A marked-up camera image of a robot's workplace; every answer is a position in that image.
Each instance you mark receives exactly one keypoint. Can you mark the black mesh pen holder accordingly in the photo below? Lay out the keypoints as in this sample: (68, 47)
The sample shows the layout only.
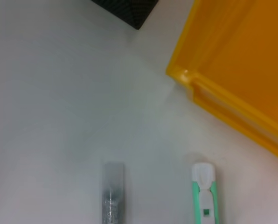
(129, 11)

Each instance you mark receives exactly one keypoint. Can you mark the green toothbrush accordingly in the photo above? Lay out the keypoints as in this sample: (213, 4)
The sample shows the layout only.
(206, 205)

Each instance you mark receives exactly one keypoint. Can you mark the yellow plastic bin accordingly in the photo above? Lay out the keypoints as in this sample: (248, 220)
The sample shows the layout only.
(246, 58)

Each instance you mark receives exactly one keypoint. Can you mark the silver glitter pen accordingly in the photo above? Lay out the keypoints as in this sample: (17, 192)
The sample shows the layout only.
(112, 198)

